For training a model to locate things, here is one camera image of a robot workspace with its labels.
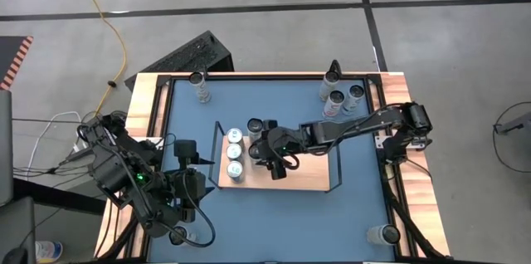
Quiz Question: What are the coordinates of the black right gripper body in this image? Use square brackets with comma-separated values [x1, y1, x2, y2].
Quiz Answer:
[251, 120, 302, 181]

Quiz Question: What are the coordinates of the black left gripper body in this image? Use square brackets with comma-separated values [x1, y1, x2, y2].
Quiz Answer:
[165, 139, 207, 222]

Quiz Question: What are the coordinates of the blue silver Red Bull can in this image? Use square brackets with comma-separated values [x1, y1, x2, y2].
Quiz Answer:
[226, 159, 246, 184]
[226, 143, 245, 161]
[226, 127, 245, 144]

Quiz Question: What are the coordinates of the white Celsius Peach Vibe can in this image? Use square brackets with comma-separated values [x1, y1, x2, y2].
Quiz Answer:
[322, 89, 346, 120]

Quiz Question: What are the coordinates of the blue table mat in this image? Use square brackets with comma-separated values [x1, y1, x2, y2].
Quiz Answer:
[147, 79, 397, 263]

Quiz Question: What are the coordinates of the black power strip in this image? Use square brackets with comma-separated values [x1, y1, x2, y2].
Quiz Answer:
[57, 145, 95, 168]

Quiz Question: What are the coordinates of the black floor beam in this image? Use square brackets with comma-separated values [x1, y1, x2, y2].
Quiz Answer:
[12, 177, 108, 216]

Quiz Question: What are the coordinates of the white Celsius can yellow band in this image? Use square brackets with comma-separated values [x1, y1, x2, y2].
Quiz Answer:
[366, 223, 402, 247]

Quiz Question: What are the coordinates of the white blue yellow container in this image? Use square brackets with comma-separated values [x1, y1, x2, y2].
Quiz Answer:
[34, 239, 65, 264]

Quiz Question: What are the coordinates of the black wheel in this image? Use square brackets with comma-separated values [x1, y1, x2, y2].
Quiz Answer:
[1, 246, 29, 264]

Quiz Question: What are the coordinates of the grey cabinet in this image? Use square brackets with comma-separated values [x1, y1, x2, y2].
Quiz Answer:
[0, 89, 14, 208]

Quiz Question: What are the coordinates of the black orange striped floor mat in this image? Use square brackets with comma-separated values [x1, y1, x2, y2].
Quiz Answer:
[0, 35, 35, 92]

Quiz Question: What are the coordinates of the grey stand leg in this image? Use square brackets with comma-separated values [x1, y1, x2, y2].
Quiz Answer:
[493, 110, 531, 135]

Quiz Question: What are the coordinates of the dark looping arm cable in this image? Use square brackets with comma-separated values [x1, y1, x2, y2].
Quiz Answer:
[157, 172, 217, 249]

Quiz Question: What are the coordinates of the wooden shelf with black frame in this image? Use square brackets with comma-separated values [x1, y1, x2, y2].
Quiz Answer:
[207, 120, 343, 193]

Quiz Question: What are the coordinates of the black pointed bracket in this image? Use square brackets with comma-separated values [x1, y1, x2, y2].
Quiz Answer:
[327, 59, 344, 79]

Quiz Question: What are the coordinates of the yellow extension cable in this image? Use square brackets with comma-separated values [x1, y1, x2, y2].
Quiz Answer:
[65, 0, 128, 116]

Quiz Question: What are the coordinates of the black cable connector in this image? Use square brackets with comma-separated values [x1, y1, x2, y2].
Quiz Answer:
[409, 136, 434, 149]

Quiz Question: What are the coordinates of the white floor cable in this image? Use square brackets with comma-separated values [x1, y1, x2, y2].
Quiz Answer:
[25, 110, 84, 166]

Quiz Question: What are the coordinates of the thin black floor cable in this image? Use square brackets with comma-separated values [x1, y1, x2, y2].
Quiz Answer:
[11, 117, 82, 125]

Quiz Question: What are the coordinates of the black cable ring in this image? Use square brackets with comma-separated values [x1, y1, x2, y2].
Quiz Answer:
[492, 100, 531, 174]

